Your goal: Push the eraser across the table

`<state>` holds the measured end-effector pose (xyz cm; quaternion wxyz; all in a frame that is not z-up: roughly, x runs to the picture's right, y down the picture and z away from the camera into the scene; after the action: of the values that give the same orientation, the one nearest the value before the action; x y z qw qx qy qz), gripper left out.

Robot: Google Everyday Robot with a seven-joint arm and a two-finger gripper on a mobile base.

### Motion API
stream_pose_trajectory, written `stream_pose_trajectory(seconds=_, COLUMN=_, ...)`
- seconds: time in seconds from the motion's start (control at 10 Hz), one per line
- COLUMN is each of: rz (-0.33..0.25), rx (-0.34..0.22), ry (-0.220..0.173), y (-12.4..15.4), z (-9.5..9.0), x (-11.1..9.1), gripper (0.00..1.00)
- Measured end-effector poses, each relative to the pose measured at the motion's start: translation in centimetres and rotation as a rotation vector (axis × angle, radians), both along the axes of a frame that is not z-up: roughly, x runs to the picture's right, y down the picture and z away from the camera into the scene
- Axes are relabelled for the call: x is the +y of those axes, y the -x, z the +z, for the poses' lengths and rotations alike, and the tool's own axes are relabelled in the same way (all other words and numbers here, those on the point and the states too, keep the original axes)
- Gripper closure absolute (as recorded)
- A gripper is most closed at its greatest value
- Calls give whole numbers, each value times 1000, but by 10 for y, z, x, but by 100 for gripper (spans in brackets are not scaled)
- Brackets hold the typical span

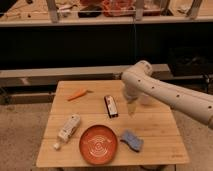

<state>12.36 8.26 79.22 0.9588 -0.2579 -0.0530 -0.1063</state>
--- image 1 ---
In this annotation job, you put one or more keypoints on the blue sponge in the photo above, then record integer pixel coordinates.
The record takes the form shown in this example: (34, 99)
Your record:
(134, 142)

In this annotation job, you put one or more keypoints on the white translucent cup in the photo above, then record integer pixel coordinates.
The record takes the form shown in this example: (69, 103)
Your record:
(145, 99)

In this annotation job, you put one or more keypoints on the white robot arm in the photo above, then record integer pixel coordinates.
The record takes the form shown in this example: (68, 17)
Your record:
(197, 105)

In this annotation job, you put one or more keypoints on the wooden folding table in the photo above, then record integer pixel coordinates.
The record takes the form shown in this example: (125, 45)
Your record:
(148, 137)

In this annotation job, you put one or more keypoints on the orange carrot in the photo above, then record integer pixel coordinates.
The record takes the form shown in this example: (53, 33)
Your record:
(79, 93)

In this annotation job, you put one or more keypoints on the grey metal shelf rail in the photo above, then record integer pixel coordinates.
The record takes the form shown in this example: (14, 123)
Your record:
(51, 76)

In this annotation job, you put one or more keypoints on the orange round plate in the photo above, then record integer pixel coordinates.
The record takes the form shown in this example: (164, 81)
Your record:
(98, 145)

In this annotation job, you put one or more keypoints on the white plastic bottle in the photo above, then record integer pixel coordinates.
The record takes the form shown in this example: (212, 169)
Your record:
(67, 130)

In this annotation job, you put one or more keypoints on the tan stick end effector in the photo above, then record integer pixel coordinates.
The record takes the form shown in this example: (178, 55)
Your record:
(131, 106)

